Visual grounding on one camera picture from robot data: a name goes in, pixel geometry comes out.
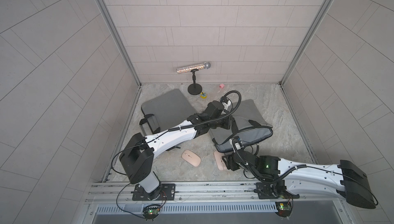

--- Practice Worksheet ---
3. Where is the grey laptop bag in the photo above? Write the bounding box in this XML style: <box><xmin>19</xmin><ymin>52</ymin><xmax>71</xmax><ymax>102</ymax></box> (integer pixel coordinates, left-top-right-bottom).
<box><xmin>139</xmin><ymin>89</ymin><xmax>197</xmax><ymax>135</ymax></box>
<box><xmin>208</xmin><ymin>99</ymin><xmax>273</xmax><ymax>153</ymax></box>

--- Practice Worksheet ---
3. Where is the pink computer mouse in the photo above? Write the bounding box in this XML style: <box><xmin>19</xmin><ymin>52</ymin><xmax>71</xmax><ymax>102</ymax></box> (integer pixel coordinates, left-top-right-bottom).
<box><xmin>213</xmin><ymin>151</ymin><xmax>227</xmax><ymax>171</ymax></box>
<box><xmin>181</xmin><ymin>150</ymin><xmax>201</xmax><ymax>167</ymax></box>

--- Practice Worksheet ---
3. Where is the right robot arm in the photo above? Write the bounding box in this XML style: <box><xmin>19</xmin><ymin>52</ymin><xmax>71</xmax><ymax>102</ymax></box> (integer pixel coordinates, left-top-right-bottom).
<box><xmin>222</xmin><ymin>150</ymin><xmax>379</xmax><ymax>209</ymax></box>

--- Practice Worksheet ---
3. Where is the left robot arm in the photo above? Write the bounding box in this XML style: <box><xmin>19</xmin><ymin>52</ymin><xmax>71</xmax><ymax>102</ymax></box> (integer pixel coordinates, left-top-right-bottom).
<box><xmin>119</xmin><ymin>97</ymin><xmax>235</xmax><ymax>198</ymax></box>

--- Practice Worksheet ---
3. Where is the small yellow blue toy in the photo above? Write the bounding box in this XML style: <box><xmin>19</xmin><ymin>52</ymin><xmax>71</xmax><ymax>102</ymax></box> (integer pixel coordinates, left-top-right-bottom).
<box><xmin>200</xmin><ymin>92</ymin><xmax>207</xmax><ymax>99</ymax></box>

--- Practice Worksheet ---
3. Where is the black microphone stand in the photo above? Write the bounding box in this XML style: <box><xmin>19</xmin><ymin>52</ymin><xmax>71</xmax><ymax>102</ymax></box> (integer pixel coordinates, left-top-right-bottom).
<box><xmin>188</xmin><ymin>69</ymin><xmax>202</xmax><ymax>95</ymax></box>

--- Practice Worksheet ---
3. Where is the glitter microphone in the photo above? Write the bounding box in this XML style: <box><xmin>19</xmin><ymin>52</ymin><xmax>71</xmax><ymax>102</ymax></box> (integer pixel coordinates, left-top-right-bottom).
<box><xmin>176</xmin><ymin>62</ymin><xmax>211</xmax><ymax>74</ymax></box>

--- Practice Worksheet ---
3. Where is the right circuit board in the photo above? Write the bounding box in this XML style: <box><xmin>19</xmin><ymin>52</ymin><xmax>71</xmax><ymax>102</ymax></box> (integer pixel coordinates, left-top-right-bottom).
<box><xmin>275</xmin><ymin>202</ymin><xmax>293</xmax><ymax>218</ymax></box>

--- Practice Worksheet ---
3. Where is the circuit board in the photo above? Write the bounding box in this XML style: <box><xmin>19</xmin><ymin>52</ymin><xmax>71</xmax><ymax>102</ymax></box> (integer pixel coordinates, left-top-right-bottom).
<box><xmin>142</xmin><ymin>204</ymin><xmax>161</xmax><ymax>221</ymax></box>
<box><xmin>275</xmin><ymin>202</ymin><xmax>293</xmax><ymax>218</ymax></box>

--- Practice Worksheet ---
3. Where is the left circuit board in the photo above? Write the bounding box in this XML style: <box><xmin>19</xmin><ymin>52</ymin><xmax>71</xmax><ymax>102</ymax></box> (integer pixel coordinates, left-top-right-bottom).
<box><xmin>142</xmin><ymin>204</ymin><xmax>161</xmax><ymax>221</ymax></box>

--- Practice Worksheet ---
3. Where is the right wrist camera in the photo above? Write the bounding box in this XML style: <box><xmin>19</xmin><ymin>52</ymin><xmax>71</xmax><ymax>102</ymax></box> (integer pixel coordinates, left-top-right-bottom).
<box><xmin>233</xmin><ymin>139</ymin><xmax>244</xmax><ymax>150</ymax></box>

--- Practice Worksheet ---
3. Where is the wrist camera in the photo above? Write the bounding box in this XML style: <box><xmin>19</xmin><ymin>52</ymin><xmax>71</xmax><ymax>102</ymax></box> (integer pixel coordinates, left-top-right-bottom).
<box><xmin>233</xmin><ymin>139</ymin><xmax>244</xmax><ymax>150</ymax></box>
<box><xmin>220</xmin><ymin>97</ymin><xmax>232</xmax><ymax>110</ymax></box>

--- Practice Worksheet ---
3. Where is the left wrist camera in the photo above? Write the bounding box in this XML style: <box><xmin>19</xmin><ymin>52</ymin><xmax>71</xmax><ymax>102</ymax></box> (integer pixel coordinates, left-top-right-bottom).
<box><xmin>220</xmin><ymin>97</ymin><xmax>232</xmax><ymax>110</ymax></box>

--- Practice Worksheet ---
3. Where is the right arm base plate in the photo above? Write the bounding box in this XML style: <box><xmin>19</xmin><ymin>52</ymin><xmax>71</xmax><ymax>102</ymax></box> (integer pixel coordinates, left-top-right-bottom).
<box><xmin>253</xmin><ymin>180</ymin><xmax>300</xmax><ymax>199</ymax></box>

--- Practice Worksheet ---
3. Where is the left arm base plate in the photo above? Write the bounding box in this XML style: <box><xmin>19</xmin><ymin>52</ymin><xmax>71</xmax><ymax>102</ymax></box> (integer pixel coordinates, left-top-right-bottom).
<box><xmin>132</xmin><ymin>184</ymin><xmax>175</xmax><ymax>201</ymax></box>

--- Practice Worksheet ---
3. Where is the black cable left base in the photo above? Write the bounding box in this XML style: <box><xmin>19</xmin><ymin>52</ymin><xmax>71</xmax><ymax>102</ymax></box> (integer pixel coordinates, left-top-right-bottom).
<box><xmin>115</xmin><ymin>181</ymin><xmax>145</xmax><ymax>219</ymax></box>

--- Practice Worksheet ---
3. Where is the aluminium mounting rail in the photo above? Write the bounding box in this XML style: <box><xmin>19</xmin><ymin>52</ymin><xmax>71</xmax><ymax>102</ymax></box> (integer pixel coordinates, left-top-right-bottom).
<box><xmin>82</xmin><ymin>179</ymin><xmax>339</xmax><ymax>206</ymax></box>

